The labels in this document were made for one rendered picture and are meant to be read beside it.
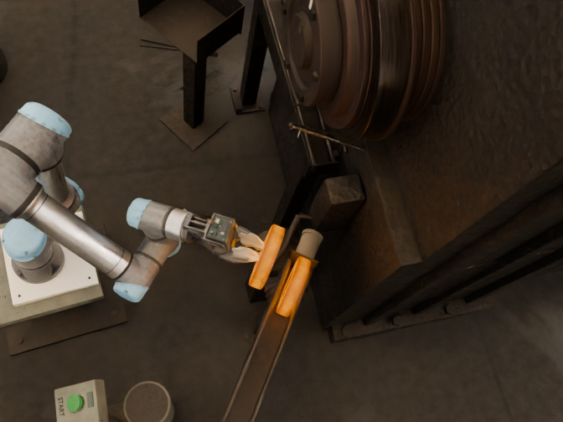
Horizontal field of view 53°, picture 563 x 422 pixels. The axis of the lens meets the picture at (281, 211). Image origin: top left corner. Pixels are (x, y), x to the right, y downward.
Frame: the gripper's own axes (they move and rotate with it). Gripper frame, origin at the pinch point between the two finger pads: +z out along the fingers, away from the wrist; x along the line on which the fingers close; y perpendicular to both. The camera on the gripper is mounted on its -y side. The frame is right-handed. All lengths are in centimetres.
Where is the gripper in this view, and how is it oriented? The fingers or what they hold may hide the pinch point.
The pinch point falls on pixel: (267, 254)
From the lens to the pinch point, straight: 134.1
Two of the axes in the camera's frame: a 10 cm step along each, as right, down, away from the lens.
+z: 9.4, 2.6, -2.3
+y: -1.0, -4.4, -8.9
